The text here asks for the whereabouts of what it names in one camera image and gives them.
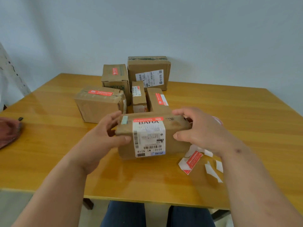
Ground person's right hand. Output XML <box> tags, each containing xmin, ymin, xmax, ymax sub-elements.
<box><xmin>172</xmin><ymin>107</ymin><xmax>240</xmax><ymax>159</ymax></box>

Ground person's left hand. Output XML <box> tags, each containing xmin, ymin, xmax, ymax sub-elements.
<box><xmin>68</xmin><ymin>111</ymin><xmax>132</xmax><ymax>175</ymax></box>

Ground cardboard box with white label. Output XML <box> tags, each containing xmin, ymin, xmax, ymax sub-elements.
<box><xmin>115</xmin><ymin>113</ymin><xmax>193</xmax><ymax>160</ymax></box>

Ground person's right forearm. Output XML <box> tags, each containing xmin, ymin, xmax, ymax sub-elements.
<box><xmin>221</xmin><ymin>139</ymin><xmax>303</xmax><ymax>227</ymax></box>

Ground person's left forearm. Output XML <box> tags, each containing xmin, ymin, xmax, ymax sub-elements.
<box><xmin>11</xmin><ymin>155</ymin><xmax>87</xmax><ymax>227</ymax></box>

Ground torn red and white label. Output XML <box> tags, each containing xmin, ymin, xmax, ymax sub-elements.
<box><xmin>178</xmin><ymin>150</ymin><xmax>204</xmax><ymax>175</ymax></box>

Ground wide cardboard box, red sticker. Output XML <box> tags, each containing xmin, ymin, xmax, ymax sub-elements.
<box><xmin>74</xmin><ymin>86</ymin><xmax>127</xmax><ymax>124</ymax></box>

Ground small narrow cardboard box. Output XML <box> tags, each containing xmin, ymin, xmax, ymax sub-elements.
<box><xmin>131</xmin><ymin>80</ymin><xmax>148</xmax><ymax>114</ymax></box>

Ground long cardboard box, red label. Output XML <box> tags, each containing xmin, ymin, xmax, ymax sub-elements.
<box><xmin>146</xmin><ymin>87</ymin><xmax>172</xmax><ymax>114</ymax></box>

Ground upright cardboard box, red sticker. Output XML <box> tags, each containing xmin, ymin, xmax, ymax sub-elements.
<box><xmin>101</xmin><ymin>64</ymin><xmax>131</xmax><ymax>106</ymax></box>

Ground dark table leg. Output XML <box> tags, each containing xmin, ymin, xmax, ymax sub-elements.
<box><xmin>82</xmin><ymin>198</ymin><xmax>94</xmax><ymax>210</ymax></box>

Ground person's left leg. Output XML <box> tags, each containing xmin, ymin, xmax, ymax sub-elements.
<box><xmin>100</xmin><ymin>200</ymin><xmax>146</xmax><ymax>227</ymax></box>

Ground person's leg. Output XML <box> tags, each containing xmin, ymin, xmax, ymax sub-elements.
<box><xmin>100</xmin><ymin>200</ymin><xmax>146</xmax><ymax>227</ymax></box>
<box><xmin>167</xmin><ymin>205</ymin><xmax>216</xmax><ymax>227</ymax></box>

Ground large cardboard box, green tape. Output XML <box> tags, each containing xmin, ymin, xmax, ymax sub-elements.
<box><xmin>128</xmin><ymin>56</ymin><xmax>171</xmax><ymax>91</ymax></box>

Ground person's right leg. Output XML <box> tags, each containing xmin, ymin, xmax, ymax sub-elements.
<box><xmin>167</xmin><ymin>205</ymin><xmax>216</xmax><ymax>227</ymax></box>

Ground reddish brown cloth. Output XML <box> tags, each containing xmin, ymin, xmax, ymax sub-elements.
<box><xmin>0</xmin><ymin>117</ymin><xmax>23</xmax><ymax>150</ymax></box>

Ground white peeling slanted post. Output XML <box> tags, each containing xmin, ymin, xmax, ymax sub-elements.
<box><xmin>0</xmin><ymin>42</ymin><xmax>32</xmax><ymax>111</ymax></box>

